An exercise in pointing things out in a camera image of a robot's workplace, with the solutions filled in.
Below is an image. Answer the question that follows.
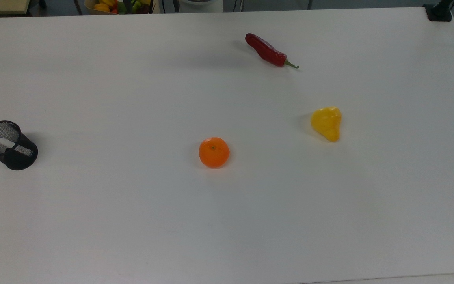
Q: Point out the black mesh pen cup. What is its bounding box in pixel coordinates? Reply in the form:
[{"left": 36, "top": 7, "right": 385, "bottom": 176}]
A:
[{"left": 0, "top": 120, "right": 39, "bottom": 171}]

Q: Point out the orange mandarin fruit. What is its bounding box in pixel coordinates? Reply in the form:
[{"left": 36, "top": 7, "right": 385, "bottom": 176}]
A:
[{"left": 199, "top": 137, "right": 230, "bottom": 169}]

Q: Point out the red chili pepper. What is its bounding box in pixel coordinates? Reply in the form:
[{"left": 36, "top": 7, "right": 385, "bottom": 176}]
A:
[{"left": 245, "top": 33, "right": 300, "bottom": 69}]

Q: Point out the yellow lemon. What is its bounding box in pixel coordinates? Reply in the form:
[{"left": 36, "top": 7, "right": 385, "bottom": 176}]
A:
[{"left": 310, "top": 106, "right": 342, "bottom": 142}]

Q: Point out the basket of toy fruit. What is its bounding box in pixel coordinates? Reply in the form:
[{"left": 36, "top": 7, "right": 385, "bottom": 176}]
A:
[{"left": 84, "top": 0, "right": 155, "bottom": 15}]

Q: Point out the black table clamp mount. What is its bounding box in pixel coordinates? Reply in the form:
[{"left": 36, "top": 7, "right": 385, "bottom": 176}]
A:
[{"left": 423, "top": 0, "right": 454, "bottom": 22}]

